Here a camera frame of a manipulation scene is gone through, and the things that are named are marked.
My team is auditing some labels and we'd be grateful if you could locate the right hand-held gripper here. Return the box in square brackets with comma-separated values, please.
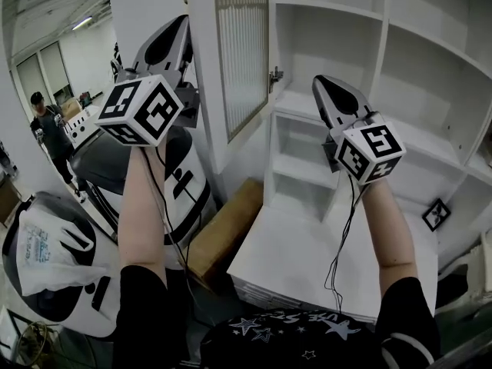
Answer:
[311, 74, 408, 187]

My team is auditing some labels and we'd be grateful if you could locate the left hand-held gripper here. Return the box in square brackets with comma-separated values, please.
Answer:
[94, 15, 201, 148]

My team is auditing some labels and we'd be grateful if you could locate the white cabinet door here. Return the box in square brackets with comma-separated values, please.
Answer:
[185, 0, 271, 177]

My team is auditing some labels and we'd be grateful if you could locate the person's left forearm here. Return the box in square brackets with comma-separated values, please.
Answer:
[116, 140, 171, 281]

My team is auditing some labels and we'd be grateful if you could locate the person's right forearm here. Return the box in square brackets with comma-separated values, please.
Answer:
[358, 176, 421, 284]

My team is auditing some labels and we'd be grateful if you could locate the white shelving unit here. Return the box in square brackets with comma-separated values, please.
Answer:
[264, 0, 492, 254]

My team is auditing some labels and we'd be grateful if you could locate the white and black robot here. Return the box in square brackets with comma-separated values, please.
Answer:
[70, 123, 213, 271]
[1, 190, 121, 340]

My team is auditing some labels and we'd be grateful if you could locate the white box with round holes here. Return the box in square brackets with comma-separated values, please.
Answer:
[62, 105, 102, 146]

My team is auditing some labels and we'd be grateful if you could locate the brown cardboard box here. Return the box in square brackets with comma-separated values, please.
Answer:
[185, 178, 266, 284]

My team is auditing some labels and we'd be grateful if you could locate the white plastic bag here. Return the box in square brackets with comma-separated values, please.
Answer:
[15, 204, 109, 298]

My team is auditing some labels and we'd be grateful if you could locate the black star-print t-shirt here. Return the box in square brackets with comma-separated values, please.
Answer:
[112, 264, 441, 369]

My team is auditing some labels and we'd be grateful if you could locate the dark chair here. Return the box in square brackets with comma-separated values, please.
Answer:
[435, 259, 492, 369]

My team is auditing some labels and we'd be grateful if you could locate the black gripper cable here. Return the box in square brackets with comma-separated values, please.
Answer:
[139, 146, 205, 311]
[323, 172, 367, 313]

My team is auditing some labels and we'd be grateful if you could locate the black picture frame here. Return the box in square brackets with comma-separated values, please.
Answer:
[421, 197, 452, 233]

